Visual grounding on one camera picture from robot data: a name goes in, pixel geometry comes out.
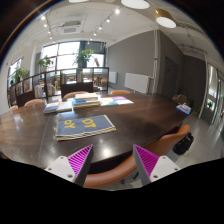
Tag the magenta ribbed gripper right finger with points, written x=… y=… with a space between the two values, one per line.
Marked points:
x=152 y=167

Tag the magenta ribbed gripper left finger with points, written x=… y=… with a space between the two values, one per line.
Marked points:
x=73 y=168

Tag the blue towel with yellow letters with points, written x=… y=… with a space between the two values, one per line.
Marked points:
x=83 y=127

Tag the orange leather chair near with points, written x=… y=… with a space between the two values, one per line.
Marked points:
x=159 y=147

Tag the black bag on floor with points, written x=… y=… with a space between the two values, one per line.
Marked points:
x=183 y=145

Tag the white book on table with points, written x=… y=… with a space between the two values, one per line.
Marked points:
x=64 y=106

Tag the blue book on table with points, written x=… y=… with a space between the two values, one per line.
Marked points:
x=51 y=107

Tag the stack of books centre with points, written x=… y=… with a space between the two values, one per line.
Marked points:
x=86 y=99

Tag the blue book at table edge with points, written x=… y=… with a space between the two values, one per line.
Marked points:
x=184 y=108

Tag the orange chair far centre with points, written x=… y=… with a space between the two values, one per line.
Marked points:
x=73 y=94

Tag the orange chair far left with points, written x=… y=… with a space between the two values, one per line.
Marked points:
x=33 y=102

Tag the colourful magazines on table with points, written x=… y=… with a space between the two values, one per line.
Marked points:
x=117 y=100

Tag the orange chair far right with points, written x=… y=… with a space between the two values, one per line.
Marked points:
x=114 y=92

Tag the black shelf divider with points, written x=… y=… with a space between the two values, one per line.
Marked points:
x=58 y=82

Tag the potted plant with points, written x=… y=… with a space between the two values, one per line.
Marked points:
x=19 y=73
x=83 y=57
x=44 y=63

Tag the potted plant far left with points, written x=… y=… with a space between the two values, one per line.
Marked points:
x=19 y=73

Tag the potted plant centre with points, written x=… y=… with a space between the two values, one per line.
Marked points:
x=83 y=57

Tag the ceiling air conditioner unit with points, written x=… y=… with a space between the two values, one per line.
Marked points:
x=70 y=27

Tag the gold pendant lamp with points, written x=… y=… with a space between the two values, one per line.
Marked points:
x=164 y=18

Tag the white round ceiling lamp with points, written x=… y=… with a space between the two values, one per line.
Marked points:
x=136 y=4

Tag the white wall radiator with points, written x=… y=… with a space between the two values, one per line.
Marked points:
x=136 y=82

